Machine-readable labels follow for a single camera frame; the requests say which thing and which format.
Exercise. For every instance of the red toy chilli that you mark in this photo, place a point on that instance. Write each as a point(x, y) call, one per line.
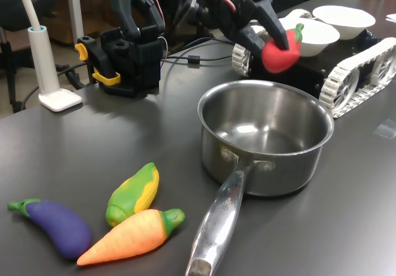
point(278, 61)

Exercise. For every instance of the white bowl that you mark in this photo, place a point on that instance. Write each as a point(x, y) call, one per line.
point(318, 41)
point(343, 22)

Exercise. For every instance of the black vehicle with white tracks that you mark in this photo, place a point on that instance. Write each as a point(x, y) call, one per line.
point(294, 71)

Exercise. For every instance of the white paper sheet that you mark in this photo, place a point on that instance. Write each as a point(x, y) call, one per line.
point(392, 17)

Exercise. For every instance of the black yellow clamp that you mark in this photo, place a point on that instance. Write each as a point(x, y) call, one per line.
point(99, 56)

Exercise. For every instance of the clear tape patch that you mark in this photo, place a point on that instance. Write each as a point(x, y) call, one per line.
point(385, 129)

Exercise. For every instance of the green yellow toy corn cob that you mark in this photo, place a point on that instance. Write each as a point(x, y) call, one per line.
point(133, 192)

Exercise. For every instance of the white gooseneck desk lamp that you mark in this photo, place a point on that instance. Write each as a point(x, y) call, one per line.
point(46, 65)

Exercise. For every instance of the orange toy carrot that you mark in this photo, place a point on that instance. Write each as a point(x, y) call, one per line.
point(130, 239)

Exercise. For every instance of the purple toy aubergine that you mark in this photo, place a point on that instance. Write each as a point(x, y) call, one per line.
point(58, 229)

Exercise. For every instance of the white post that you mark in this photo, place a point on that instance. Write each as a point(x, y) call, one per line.
point(75, 10)

